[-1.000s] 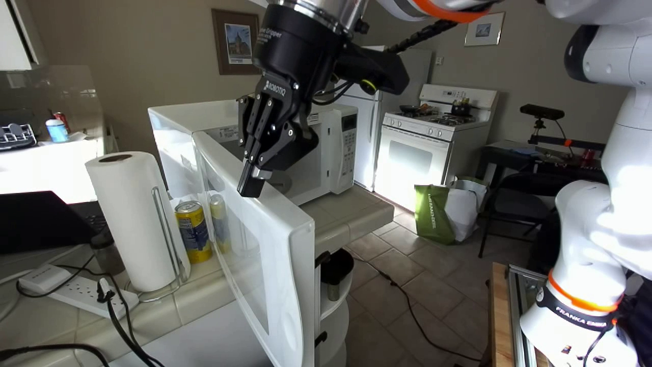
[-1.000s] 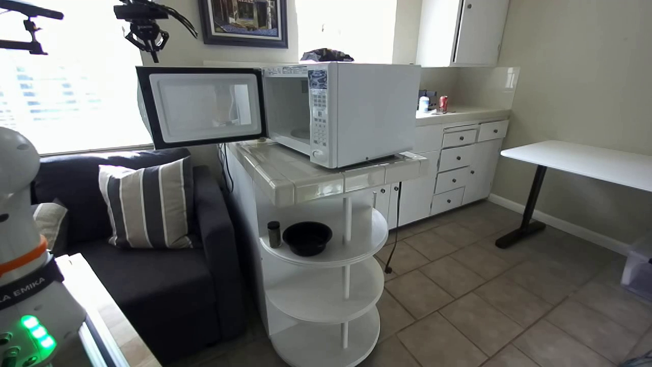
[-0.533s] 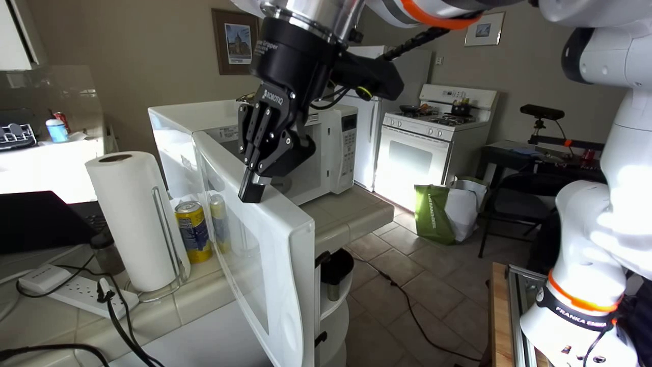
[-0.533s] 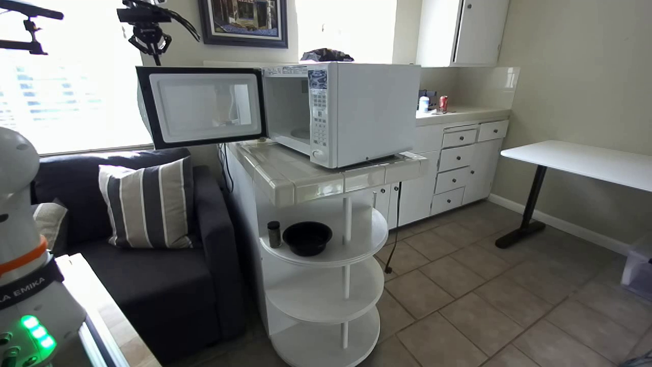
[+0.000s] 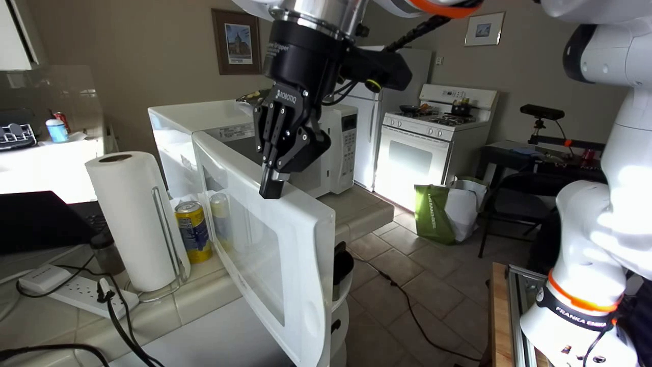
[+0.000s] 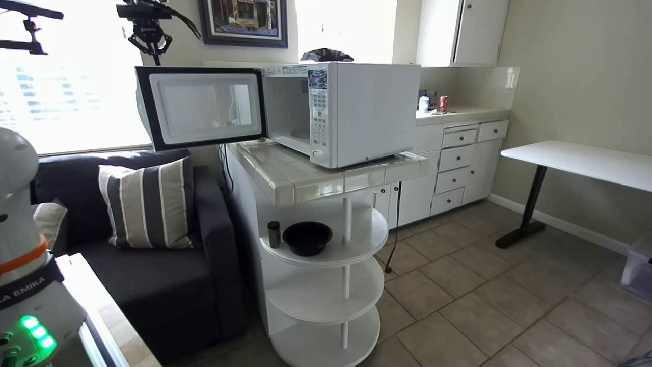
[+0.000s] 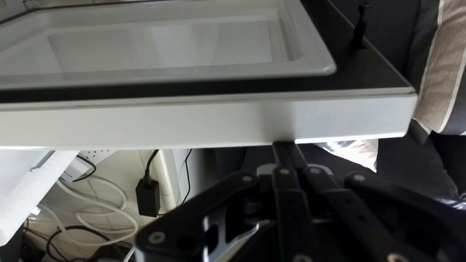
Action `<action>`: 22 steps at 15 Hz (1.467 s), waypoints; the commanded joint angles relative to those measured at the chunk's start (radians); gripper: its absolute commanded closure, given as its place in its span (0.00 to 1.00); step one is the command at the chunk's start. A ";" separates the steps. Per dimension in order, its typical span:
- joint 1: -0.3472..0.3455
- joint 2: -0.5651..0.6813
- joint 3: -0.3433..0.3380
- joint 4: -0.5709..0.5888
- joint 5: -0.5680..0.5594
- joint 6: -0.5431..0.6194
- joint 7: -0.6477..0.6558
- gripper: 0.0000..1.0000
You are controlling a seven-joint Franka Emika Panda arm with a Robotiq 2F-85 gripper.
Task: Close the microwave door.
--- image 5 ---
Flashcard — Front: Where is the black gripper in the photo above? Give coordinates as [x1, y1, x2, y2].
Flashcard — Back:
[251, 18, 356, 200]

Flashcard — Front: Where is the white microwave door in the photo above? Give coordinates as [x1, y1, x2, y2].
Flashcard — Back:
[192, 130, 339, 367]

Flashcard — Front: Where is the white microwave oven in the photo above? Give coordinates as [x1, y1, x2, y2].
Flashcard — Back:
[147, 99, 361, 206]

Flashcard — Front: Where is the pale yellow drink can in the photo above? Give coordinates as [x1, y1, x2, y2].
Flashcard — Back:
[209, 192, 235, 250]

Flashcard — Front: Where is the brown framed picture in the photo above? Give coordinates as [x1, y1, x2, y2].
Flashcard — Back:
[209, 5, 262, 77]

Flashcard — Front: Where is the white kitchen stove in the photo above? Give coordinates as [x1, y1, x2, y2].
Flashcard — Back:
[373, 81, 499, 211]

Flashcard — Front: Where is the yellow blue drink can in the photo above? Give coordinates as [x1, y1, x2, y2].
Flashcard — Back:
[174, 198, 215, 264]

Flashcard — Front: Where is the green shopping bag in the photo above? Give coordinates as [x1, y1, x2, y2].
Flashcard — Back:
[414, 184, 458, 244]

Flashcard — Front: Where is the white paper towel roll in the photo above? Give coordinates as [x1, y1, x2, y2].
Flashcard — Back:
[83, 148, 192, 293]

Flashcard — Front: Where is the white plastic bag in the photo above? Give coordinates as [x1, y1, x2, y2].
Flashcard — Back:
[444, 177, 489, 244]

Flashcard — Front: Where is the small white framed picture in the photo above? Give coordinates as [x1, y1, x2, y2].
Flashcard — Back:
[463, 9, 506, 48]

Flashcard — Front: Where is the black folding table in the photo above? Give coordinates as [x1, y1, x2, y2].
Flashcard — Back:
[475, 139, 608, 261]

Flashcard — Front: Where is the small white blue bottle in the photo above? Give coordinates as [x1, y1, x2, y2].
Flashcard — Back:
[42, 118, 70, 144]

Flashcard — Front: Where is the white power strip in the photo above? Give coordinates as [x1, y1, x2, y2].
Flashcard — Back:
[48, 273, 141, 322]

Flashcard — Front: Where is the black laptop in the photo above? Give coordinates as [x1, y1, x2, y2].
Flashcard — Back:
[0, 190, 114, 256]

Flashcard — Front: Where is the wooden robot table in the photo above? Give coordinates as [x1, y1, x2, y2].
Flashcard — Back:
[486, 261, 566, 367]

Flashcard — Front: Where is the white power adapter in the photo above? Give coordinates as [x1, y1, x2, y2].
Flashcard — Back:
[17, 263, 73, 298]

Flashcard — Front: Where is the white upper cabinet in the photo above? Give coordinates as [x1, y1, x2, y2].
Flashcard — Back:
[0, 0, 41, 72]

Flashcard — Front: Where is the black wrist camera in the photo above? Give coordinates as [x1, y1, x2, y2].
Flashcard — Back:
[339, 47, 414, 94]

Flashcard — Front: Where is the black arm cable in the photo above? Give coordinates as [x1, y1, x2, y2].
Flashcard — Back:
[379, 12, 457, 52]

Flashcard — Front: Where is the wire paper towel holder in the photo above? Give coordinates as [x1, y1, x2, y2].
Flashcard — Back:
[124, 186, 194, 306]

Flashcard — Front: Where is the thin black floor cable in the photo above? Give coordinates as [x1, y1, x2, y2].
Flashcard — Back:
[352, 252, 490, 365]

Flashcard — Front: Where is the black power cable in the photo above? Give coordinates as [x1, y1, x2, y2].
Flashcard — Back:
[93, 273, 165, 367]
[0, 343, 109, 367]

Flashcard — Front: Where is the black camera on tripod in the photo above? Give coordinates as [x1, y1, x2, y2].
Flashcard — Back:
[517, 102, 568, 148]

